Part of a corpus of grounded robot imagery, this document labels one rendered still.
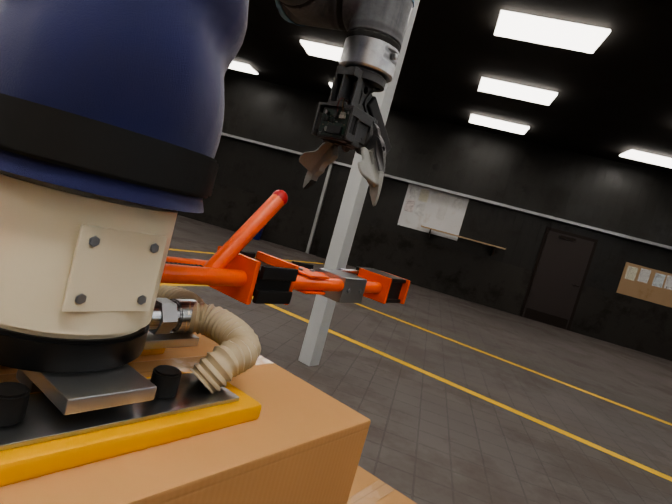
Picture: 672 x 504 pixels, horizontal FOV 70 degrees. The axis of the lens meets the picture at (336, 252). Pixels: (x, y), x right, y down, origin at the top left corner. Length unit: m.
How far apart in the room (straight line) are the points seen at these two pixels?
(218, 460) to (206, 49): 0.37
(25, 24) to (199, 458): 0.38
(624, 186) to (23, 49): 12.42
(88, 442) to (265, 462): 0.16
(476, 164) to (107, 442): 11.73
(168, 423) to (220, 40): 0.35
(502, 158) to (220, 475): 11.78
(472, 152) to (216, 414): 11.67
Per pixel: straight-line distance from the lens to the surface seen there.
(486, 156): 12.06
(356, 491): 1.31
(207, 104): 0.46
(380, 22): 0.80
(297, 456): 0.55
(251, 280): 0.63
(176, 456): 0.48
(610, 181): 12.53
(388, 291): 0.91
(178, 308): 0.61
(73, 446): 0.45
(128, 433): 0.47
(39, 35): 0.44
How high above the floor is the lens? 1.19
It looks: 5 degrees down
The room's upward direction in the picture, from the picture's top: 15 degrees clockwise
